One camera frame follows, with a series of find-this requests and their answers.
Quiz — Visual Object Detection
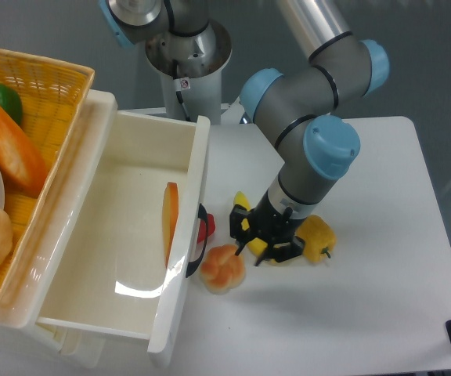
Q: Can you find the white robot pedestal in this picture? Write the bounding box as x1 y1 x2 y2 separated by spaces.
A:
145 20 233 125

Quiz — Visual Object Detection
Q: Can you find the yellow banana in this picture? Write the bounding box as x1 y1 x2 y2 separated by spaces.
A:
233 190 303 267

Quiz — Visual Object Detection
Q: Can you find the yellow bell pepper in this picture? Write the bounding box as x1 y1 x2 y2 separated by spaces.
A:
296 215 337 264

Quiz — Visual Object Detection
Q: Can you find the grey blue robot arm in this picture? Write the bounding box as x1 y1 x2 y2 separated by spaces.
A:
99 1 390 262

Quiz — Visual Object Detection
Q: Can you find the yellow woven basket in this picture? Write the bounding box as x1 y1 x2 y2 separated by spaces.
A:
0 49 95 301

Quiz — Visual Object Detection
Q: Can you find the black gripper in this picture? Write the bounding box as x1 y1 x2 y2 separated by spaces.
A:
229 188 308 266

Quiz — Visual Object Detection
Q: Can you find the white drawer cabinet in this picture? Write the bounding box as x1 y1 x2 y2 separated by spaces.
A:
0 90 117 368

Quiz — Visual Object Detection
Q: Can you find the orange baguette bread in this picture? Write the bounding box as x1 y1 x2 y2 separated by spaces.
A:
0 107 49 198

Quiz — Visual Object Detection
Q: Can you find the round knotted bread roll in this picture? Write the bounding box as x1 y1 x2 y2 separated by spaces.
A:
200 244 246 295

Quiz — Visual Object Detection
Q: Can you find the red bell pepper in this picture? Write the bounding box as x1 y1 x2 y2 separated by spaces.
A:
197 213 216 244

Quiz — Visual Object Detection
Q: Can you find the green pepper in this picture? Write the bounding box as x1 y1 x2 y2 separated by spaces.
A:
0 83 23 126

